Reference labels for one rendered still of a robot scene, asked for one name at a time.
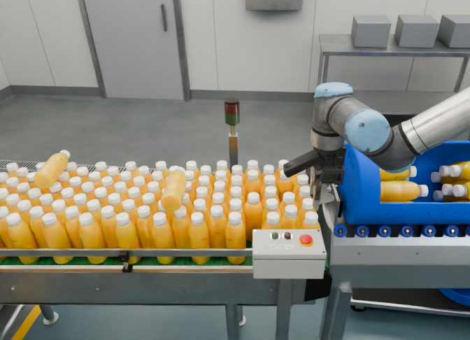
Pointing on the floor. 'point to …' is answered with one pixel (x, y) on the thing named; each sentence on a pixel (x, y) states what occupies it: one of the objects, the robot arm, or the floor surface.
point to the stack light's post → (233, 150)
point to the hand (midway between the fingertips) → (312, 201)
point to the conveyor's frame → (148, 289)
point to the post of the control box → (283, 308)
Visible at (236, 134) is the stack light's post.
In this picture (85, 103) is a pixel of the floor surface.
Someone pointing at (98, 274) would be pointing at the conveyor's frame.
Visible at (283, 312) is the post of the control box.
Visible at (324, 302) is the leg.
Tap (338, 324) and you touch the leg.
